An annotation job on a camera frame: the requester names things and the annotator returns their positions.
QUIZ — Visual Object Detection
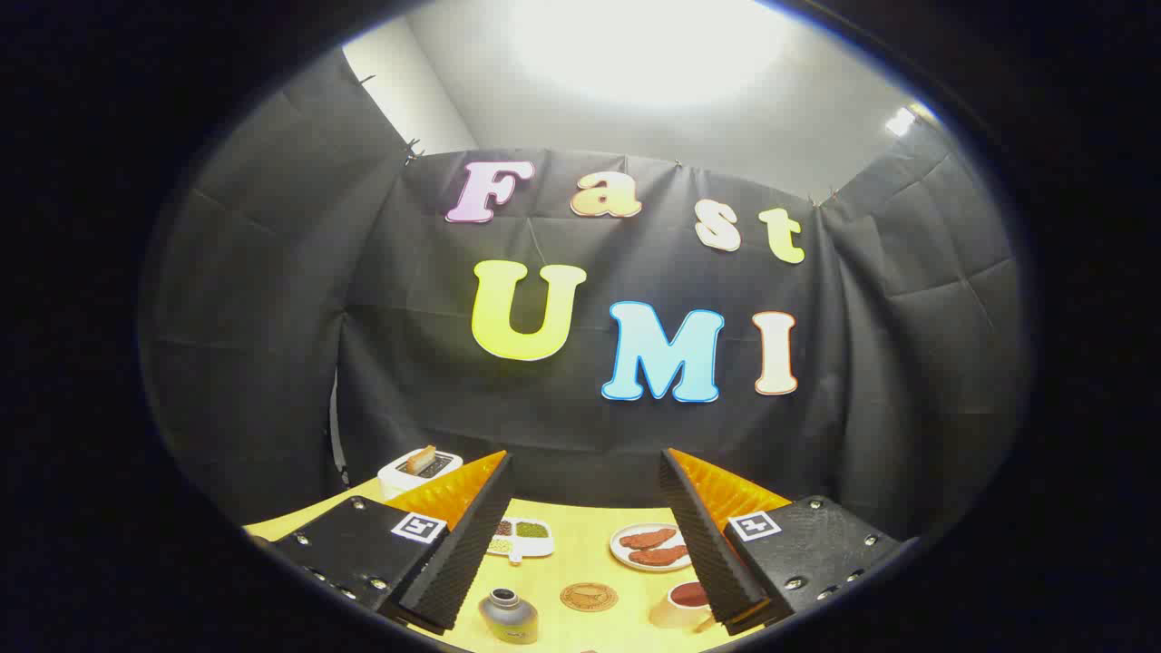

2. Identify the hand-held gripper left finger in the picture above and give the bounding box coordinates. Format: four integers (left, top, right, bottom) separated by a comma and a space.
272, 451, 516, 636

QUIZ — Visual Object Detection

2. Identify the white divided dish of beans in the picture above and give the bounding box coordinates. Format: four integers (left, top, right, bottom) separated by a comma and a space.
487, 517, 555, 565

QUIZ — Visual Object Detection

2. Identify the silver juice bottle green label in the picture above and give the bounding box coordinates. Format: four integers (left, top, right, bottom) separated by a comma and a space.
478, 588, 540, 646

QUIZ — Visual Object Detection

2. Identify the white round plate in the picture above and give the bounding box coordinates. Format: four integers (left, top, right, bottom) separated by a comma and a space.
610, 522, 695, 572

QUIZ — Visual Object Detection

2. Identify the wooden table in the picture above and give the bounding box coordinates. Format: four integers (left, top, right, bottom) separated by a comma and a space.
243, 478, 799, 653

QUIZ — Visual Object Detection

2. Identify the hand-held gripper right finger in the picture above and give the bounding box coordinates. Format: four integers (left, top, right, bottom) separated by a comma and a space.
659, 447, 908, 636

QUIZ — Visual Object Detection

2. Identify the white toaster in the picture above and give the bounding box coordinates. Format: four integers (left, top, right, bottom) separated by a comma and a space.
377, 446, 463, 502

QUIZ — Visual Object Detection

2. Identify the round cork coaster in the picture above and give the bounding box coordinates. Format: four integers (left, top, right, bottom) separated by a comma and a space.
560, 581, 620, 613

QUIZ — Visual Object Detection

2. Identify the white cup with wooden handle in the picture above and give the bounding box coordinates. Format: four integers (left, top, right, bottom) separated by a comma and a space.
649, 580, 717, 633

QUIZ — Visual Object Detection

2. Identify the black backdrop cloth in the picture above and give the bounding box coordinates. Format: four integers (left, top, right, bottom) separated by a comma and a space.
141, 45, 1035, 545

